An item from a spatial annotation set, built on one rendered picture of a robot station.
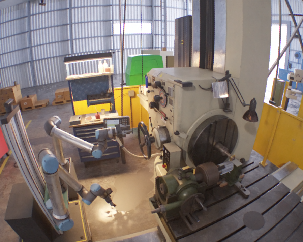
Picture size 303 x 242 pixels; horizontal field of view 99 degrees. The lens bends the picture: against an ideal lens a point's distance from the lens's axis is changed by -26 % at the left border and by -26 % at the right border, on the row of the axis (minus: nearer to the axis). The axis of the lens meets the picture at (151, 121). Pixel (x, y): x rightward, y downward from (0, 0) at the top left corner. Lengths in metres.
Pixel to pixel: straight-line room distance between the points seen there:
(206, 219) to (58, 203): 1.13
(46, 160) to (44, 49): 13.84
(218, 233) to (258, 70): 1.55
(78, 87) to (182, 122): 2.36
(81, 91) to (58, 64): 11.39
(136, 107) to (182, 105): 2.98
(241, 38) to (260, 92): 0.68
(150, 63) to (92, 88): 2.65
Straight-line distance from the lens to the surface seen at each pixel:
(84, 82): 3.35
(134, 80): 5.51
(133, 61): 5.40
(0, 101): 9.03
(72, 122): 3.08
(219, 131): 1.59
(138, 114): 4.38
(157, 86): 1.62
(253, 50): 1.87
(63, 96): 7.98
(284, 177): 2.60
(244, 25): 1.77
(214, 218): 1.43
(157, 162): 2.52
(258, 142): 3.96
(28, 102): 8.44
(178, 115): 1.43
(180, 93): 1.36
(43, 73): 15.03
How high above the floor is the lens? 2.14
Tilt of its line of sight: 24 degrees down
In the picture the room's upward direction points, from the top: 1 degrees counter-clockwise
